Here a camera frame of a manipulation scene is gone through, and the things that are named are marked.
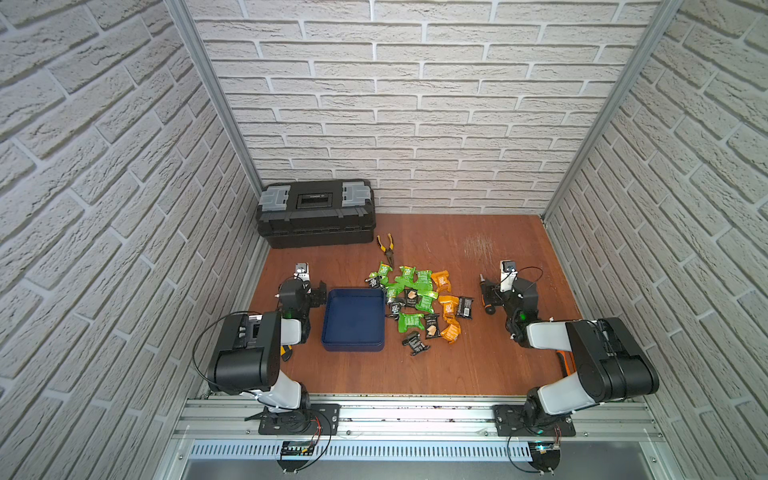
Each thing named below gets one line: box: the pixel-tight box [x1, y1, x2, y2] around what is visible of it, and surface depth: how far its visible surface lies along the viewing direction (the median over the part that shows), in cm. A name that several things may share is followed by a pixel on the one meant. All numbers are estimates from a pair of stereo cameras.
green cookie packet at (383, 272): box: [369, 261, 393, 287], surface depth 102 cm
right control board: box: [528, 441, 561, 472], surface depth 72 cm
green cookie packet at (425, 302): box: [415, 292, 439, 314], surface depth 96 cm
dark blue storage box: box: [322, 288, 386, 353], surface depth 96 cm
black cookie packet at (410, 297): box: [404, 286, 418, 310], surface depth 97 cm
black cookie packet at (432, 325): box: [424, 313, 440, 339], surface depth 91 cm
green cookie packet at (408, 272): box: [399, 266, 417, 282], surface depth 102 cm
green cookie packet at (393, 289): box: [386, 282, 405, 301], surface depth 99 cm
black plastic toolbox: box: [256, 179, 377, 249], surface depth 102 cm
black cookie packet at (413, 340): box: [402, 331, 431, 357], surface depth 87 cm
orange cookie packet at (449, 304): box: [438, 295, 460, 319], surface depth 94 cm
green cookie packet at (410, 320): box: [398, 312, 425, 334], surface depth 91 cm
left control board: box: [276, 440, 315, 472], surface depth 72 cm
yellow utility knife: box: [280, 345, 293, 362], surface depth 86 cm
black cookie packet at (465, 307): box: [457, 296, 474, 320], surface depth 94 cm
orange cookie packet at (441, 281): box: [431, 270, 451, 293], surface depth 102 cm
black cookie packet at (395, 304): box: [386, 298, 406, 321], surface depth 95 cm
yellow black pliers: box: [376, 233, 395, 268], surface depth 109 cm
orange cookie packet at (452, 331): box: [440, 319, 461, 345], surface depth 89 cm
